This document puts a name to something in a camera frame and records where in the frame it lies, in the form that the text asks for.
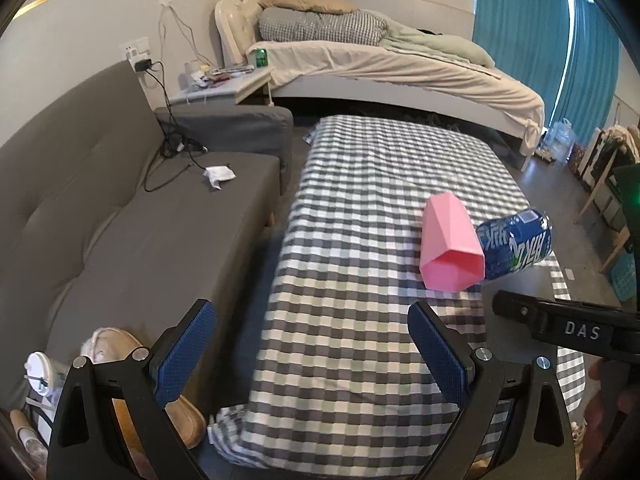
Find white takeaway drink cup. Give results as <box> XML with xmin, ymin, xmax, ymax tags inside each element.
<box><xmin>24</xmin><ymin>351</ymin><xmax>70</xmax><ymax>408</ymax></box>

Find pink faceted cup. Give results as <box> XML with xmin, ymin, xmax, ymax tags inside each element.
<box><xmin>419</xmin><ymin>192</ymin><xmax>485</xmax><ymax>292</ymax></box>

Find person's right hand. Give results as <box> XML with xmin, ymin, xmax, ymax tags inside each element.
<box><xmin>580</xmin><ymin>359</ymin><xmax>639</xmax><ymax>462</ymax></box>

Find teal laundry basket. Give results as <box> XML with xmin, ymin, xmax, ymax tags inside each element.
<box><xmin>608</xmin><ymin>250</ymin><xmax>637</xmax><ymax>302</ymax></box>

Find beige fluffy slipper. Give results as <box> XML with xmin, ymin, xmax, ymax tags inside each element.
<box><xmin>80</xmin><ymin>327</ymin><xmax>205</xmax><ymax>454</ymax></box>

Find blue labelled plastic bottle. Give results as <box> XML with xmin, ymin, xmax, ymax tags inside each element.
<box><xmin>476</xmin><ymin>209</ymin><xmax>553</xmax><ymax>281</ymax></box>

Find wooden chair with clothes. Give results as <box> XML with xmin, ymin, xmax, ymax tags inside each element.
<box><xmin>574</xmin><ymin>123</ymin><xmax>640</xmax><ymax>271</ymax></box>

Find large clear water jug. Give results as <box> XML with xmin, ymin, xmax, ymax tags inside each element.
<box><xmin>544</xmin><ymin>118</ymin><xmax>576</xmax><ymax>162</ymax></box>

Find grey white checked tablecloth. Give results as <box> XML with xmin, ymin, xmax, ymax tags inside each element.
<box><xmin>207</xmin><ymin>114</ymin><xmax>586</xmax><ymax>478</ymax></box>

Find grey fabric sofa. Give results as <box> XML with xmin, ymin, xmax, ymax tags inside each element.
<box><xmin>1</xmin><ymin>62</ymin><xmax>293</xmax><ymax>413</ymax></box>

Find teal window curtain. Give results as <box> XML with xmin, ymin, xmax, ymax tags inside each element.
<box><xmin>472</xmin><ymin>0</ymin><xmax>620</xmax><ymax>145</ymax></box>

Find crumpled white tissue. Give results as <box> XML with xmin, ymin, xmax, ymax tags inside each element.
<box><xmin>203</xmin><ymin>166</ymin><xmax>236</xmax><ymax>191</ymax></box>

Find bed with cream sheet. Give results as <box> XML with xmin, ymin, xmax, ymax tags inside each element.
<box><xmin>214</xmin><ymin>0</ymin><xmax>544</xmax><ymax>160</ymax></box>

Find light green blanket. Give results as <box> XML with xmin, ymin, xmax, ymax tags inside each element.
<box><xmin>378</xmin><ymin>18</ymin><xmax>496</xmax><ymax>68</ymax></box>

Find white bedside table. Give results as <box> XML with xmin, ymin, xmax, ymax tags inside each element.
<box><xmin>169</xmin><ymin>67</ymin><xmax>273</xmax><ymax>106</ymax></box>

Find checked grey pillow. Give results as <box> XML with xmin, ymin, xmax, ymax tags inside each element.
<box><xmin>258</xmin><ymin>6</ymin><xmax>387</xmax><ymax>46</ymax></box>

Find green drink can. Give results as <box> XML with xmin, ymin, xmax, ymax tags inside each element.
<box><xmin>255</xmin><ymin>49</ymin><xmax>268</xmax><ymax>68</ymax></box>

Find beige pillow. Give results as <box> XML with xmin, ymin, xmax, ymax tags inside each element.
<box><xmin>260</xmin><ymin>0</ymin><xmax>358</xmax><ymax>14</ymax></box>

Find black charger cable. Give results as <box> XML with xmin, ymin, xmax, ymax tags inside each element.
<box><xmin>134</xmin><ymin>58</ymin><xmax>231</xmax><ymax>194</ymax></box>

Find white wall socket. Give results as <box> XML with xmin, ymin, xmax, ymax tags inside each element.
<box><xmin>119</xmin><ymin>37</ymin><xmax>152</xmax><ymax>70</ymax></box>

